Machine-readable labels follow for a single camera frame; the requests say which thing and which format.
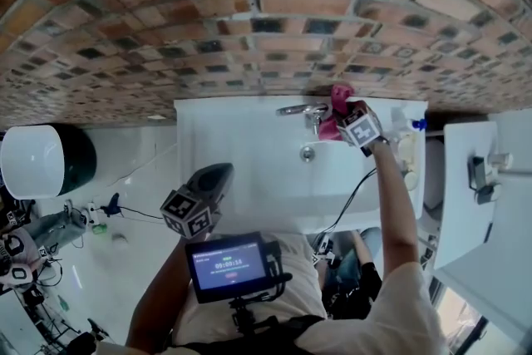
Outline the person's left forearm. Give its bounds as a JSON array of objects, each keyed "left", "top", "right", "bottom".
[{"left": 126, "top": 236, "right": 209, "bottom": 355}]

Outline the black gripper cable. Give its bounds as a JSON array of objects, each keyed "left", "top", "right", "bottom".
[{"left": 311, "top": 168, "right": 377, "bottom": 251}]

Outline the chrome faucet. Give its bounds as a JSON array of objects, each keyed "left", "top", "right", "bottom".
[{"left": 276, "top": 102, "right": 329, "bottom": 135}]

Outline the window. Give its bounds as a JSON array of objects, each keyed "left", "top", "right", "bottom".
[{"left": 427, "top": 278, "right": 532, "bottom": 355}]

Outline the person's right forearm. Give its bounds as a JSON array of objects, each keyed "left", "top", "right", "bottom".
[{"left": 369, "top": 139, "right": 421, "bottom": 276}]

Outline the black tabletop holder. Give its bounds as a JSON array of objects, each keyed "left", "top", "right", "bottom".
[{"left": 467, "top": 155, "right": 495, "bottom": 197}]

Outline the black chest harness strap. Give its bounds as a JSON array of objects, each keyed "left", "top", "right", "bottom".
[{"left": 230, "top": 313, "right": 329, "bottom": 355}]

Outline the pink cloth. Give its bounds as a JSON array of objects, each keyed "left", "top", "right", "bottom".
[{"left": 318, "top": 83, "right": 357, "bottom": 142}]

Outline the pale yellow soap bar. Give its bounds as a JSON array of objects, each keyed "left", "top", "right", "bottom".
[{"left": 397, "top": 135, "right": 419, "bottom": 172}]

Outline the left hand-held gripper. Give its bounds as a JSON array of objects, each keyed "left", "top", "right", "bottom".
[{"left": 160, "top": 162, "right": 234, "bottom": 240}]

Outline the person's white T-shirt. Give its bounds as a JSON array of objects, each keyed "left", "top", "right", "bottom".
[{"left": 172, "top": 232, "right": 451, "bottom": 355}]

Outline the dark blue floor tool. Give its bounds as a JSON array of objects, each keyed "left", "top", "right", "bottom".
[{"left": 99, "top": 192, "right": 126, "bottom": 219}]

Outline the grey cup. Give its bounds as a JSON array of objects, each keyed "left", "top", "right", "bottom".
[
  {"left": 488, "top": 152, "right": 514, "bottom": 170},
  {"left": 477, "top": 183, "right": 505, "bottom": 205}
]

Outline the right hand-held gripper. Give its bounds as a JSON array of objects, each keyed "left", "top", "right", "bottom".
[{"left": 335, "top": 99, "right": 390, "bottom": 158}]

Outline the soap bottle with blue pump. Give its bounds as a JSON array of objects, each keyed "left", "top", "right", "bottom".
[{"left": 390, "top": 107, "right": 429, "bottom": 135}]

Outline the white sink basin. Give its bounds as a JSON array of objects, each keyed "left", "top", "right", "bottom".
[{"left": 173, "top": 95, "right": 429, "bottom": 236}]

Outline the black chest-mounted monitor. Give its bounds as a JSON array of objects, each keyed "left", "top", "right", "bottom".
[{"left": 185, "top": 231, "right": 294, "bottom": 304}]

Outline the round white jar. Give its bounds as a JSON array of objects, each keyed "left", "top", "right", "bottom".
[{"left": 402, "top": 170, "right": 421, "bottom": 193}]

